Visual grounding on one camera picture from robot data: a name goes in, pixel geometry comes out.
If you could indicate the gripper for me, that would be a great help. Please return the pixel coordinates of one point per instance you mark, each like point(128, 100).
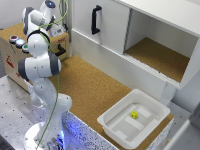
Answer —
point(57, 31)

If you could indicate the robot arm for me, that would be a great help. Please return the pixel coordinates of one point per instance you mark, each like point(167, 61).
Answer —
point(41, 68)

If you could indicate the green button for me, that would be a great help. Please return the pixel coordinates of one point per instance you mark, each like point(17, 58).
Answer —
point(25, 48)

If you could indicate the blue button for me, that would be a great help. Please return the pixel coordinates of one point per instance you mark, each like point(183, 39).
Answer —
point(20, 42)

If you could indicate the red button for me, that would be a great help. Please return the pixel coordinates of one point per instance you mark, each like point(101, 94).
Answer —
point(13, 38)

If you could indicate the wooden drawer box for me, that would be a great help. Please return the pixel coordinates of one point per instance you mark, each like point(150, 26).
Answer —
point(13, 53)

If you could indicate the white sliding door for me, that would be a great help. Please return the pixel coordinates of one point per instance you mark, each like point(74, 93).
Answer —
point(106, 23)

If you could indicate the white cabinet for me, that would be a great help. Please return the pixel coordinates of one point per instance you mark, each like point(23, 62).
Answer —
point(156, 43)

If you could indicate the yellow block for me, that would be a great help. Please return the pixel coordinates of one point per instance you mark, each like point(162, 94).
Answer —
point(134, 114)

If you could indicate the white plastic box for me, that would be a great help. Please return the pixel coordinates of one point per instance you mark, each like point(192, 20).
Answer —
point(133, 118)

